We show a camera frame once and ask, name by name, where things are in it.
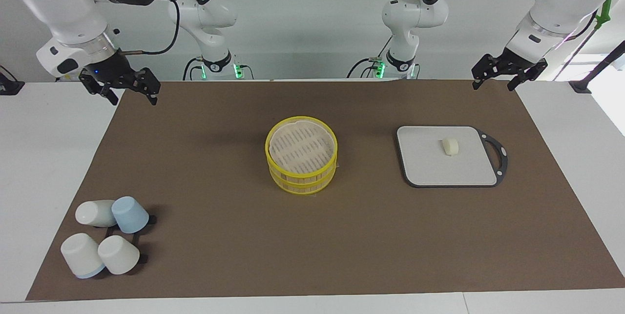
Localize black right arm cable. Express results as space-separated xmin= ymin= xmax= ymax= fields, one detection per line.
xmin=117 ymin=0 xmax=181 ymax=56

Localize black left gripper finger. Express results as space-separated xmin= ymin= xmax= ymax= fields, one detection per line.
xmin=471 ymin=54 xmax=499 ymax=91
xmin=508 ymin=59 xmax=548 ymax=92

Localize light blue plastic cup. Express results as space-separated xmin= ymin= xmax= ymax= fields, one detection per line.
xmin=111 ymin=196 xmax=150 ymax=234

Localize white plastic cup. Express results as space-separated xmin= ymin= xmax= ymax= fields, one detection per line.
xmin=61 ymin=233 xmax=106 ymax=279
xmin=75 ymin=200 xmax=118 ymax=228
xmin=98 ymin=235 xmax=141 ymax=275

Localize yellow bamboo steamer basket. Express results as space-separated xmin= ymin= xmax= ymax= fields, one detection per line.
xmin=269 ymin=155 xmax=338 ymax=195

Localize black clamp mount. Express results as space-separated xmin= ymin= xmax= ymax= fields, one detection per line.
xmin=0 ymin=66 xmax=25 ymax=96

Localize grey cutting board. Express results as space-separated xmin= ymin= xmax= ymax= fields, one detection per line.
xmin=396 ymin=126 xmax=509 ymax=188

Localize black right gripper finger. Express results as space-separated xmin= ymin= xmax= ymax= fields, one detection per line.
xmin=139 ymin=67 xmax=161 ymax=106
xmin=80 ymin=74 xmax=119 ymax=106

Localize black camera stand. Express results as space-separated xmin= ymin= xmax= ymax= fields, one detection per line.
xmin=569 ymin=41 xmax=625 ymax=94

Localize brown table mat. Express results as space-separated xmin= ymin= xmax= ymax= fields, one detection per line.
xmin=25 ymin=80 xmax=625 ymax=301

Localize thin rod with green clip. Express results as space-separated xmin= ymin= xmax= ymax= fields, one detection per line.
xmin=553 ymin=0 xmax=612 ymax=82

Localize black base cable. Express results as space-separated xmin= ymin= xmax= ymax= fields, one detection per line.
xmin=183 ymin=57 xmax=206 ymax=82
xmin=347 ymin=36 xmax=392 ymax=80

